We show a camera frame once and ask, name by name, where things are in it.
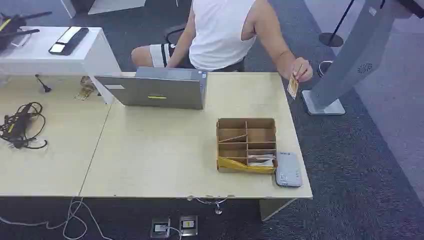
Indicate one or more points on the orange card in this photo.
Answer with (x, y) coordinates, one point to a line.
(292, 86)

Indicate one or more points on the wooden card box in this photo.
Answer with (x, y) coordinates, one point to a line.
(245, 139)

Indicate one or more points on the yellow padded envelope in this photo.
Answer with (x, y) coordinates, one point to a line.
(243, 166)

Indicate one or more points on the grey laptop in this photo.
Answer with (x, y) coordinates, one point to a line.
(159, 89)

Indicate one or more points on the white cards in box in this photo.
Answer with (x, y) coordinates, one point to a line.
(262, 160)

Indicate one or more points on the person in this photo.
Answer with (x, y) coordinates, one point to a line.
(218, 36)

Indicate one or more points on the grey card reader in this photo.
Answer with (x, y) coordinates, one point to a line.
(288, 170)

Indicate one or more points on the floor socket box yellow label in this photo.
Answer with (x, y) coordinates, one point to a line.
(188, 225)

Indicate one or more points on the gold woven item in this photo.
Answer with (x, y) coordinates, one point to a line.
(85, 87)

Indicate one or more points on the grey kiosk stand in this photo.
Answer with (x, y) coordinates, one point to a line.
(351, 56)

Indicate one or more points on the black and white keyboard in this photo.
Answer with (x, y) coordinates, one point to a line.
(69, 40)

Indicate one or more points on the white side table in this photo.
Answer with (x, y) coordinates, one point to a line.
(49, 54)

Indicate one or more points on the black equipment with yellow stripe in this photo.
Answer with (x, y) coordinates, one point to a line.
(13, 28)

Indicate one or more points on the black stanchion post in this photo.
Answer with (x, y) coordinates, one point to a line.
(332, 35)

